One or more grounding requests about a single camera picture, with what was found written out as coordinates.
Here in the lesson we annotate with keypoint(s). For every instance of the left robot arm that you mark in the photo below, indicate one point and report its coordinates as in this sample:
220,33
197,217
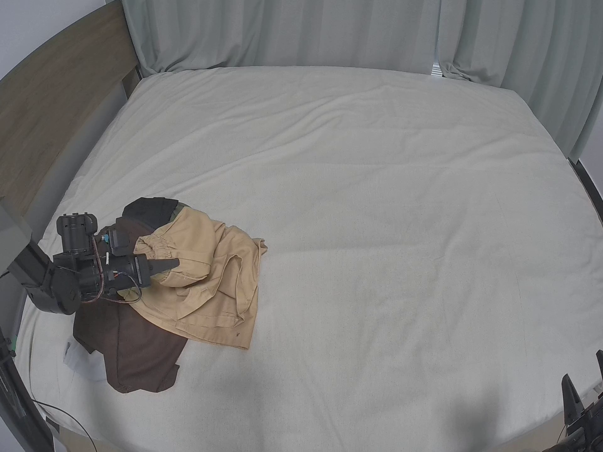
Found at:
52,285

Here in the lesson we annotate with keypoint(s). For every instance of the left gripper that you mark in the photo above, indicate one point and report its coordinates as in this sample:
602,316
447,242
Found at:
129,271

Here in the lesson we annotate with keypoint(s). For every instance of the pale green curtain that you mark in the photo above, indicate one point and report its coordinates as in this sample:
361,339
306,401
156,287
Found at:
527,31
282,17

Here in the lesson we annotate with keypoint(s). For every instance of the tan shorts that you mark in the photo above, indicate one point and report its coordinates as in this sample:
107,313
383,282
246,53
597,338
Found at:
221,299

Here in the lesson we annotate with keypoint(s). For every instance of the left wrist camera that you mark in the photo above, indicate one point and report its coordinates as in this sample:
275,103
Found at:
120,242

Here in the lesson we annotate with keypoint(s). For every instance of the black garment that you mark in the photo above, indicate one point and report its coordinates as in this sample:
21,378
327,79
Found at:
146,212

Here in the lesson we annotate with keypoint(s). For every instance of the white garment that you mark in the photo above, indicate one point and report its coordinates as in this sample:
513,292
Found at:
82,365

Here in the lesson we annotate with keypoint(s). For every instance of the brown garment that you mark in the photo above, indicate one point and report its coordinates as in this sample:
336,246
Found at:
136,346

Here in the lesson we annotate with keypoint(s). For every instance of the bed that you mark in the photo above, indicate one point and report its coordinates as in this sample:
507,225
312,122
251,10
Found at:
377,205

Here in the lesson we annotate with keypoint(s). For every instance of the olive green garment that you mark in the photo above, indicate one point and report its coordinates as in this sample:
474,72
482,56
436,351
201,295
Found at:
175,211

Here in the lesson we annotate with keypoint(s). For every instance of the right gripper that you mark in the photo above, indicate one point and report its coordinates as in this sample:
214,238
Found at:
589,429

